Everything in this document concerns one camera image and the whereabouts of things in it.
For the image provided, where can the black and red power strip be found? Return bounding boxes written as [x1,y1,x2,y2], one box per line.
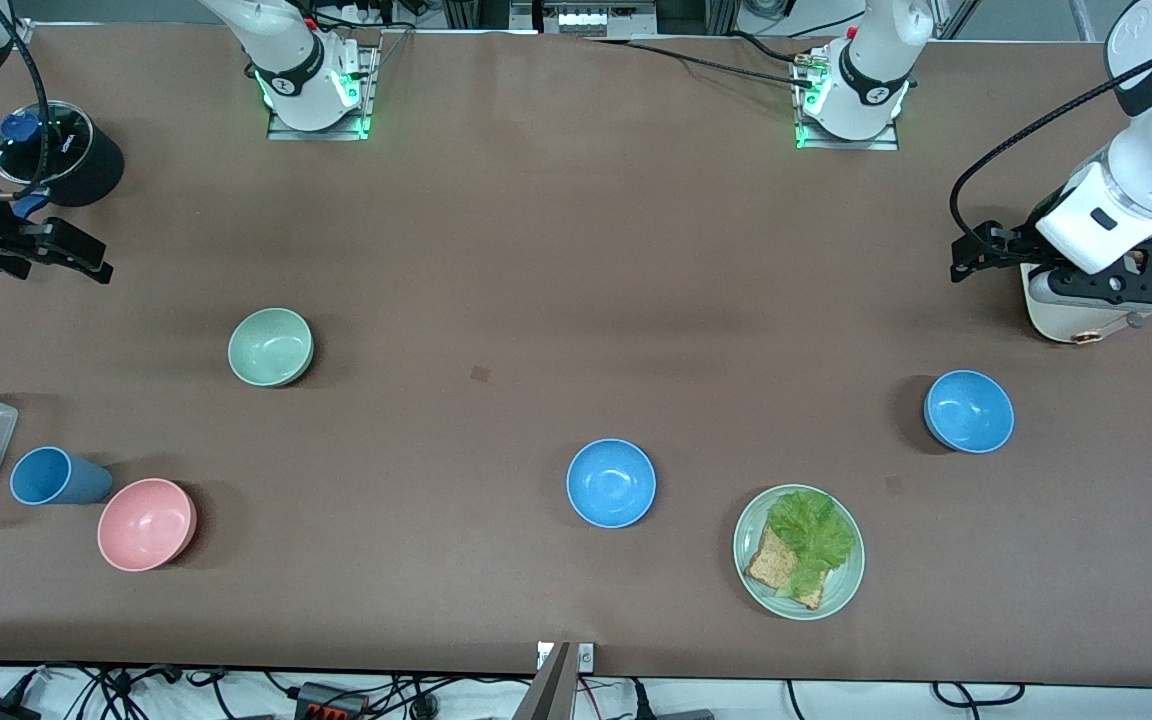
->
[294,681,369,720]

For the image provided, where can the black looped floor cable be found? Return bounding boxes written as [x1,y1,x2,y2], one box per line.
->
[930,681,1027,710]

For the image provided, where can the white toaster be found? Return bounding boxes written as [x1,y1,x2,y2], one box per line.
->
[1021,245,1152,346]

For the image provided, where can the blue object under glass lid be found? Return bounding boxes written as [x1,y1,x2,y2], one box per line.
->
[0,111,43,150]

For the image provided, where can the pink bowl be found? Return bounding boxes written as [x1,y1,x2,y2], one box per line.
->
[97,478,199,573]

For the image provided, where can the green plate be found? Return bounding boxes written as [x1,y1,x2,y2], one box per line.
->
[732,484,866,621]

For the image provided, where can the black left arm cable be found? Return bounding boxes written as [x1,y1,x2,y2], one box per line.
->
[949,30,1152,237]

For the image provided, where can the grey socket strip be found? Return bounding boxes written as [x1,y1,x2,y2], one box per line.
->
[536,0,659,39]

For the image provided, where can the brown bread slice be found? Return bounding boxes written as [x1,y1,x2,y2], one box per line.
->
[744,525,829,611]

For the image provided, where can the blue cup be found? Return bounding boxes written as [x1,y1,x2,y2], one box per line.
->
[10,446,115,506]

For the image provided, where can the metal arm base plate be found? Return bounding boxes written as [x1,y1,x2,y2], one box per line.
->
[793,45,902,152]
[265,44,379,142]

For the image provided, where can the black round container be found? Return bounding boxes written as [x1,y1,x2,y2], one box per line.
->
[0,100,125,209]

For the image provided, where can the green lettuce leaf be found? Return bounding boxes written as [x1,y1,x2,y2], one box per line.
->
[768,488,857,599]

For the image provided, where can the blue bowl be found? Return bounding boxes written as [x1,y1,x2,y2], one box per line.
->
[566,438,657,529]
[923,370,1016,455]

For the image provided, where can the grey metal bar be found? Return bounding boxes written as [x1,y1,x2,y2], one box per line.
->
[512,642,577,720]

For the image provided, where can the green bowl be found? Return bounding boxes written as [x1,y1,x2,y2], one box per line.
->
[227,307,316,389]

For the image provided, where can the black table cable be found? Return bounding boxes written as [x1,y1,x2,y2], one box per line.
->
[724,30,809,65]
[584,37,817,89]

